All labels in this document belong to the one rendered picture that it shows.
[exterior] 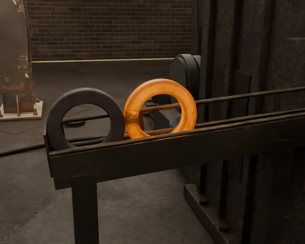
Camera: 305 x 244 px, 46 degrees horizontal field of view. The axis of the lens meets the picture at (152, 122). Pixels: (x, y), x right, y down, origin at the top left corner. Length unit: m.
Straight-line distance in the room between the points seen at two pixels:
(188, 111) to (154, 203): 1.03
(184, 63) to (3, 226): 1.33
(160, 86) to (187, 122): 0.12
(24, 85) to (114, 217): 1.94
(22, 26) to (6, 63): 0.35
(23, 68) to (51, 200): 1.68
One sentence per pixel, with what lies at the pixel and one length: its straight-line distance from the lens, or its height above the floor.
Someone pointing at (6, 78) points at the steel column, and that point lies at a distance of 3.42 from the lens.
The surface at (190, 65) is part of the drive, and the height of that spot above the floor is 0.63.
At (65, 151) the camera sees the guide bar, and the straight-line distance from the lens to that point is 0.86.
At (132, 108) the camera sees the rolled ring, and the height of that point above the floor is 0.72.
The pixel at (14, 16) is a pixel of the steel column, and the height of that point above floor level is 0.88.
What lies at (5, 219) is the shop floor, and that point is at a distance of 1.87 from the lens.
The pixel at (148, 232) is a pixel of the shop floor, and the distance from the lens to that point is 1.67.
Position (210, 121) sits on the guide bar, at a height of 0.65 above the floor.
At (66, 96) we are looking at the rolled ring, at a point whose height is 0.76.
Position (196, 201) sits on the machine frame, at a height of 0.07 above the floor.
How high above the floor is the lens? 0.95
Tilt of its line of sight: 17 degrees down
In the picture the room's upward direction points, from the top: 1 degrees clockwise
